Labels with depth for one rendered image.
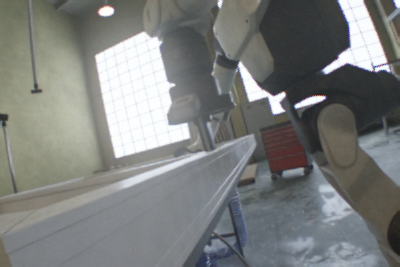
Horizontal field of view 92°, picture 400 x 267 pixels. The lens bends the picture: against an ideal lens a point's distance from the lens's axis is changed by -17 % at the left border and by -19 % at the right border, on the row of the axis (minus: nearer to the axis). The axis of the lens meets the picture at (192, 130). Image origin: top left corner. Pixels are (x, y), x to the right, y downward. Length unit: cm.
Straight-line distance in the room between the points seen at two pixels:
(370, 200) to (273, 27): 47
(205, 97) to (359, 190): 42
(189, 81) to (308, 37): 30
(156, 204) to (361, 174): 51
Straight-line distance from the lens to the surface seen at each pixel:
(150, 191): 16
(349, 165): 58
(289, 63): 54
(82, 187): 66
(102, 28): 1165
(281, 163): 422
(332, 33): 63
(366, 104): 63
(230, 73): 88
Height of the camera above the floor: 95
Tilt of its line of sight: 4 degrees up
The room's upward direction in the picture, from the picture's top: 15 degrees counter-clockwise
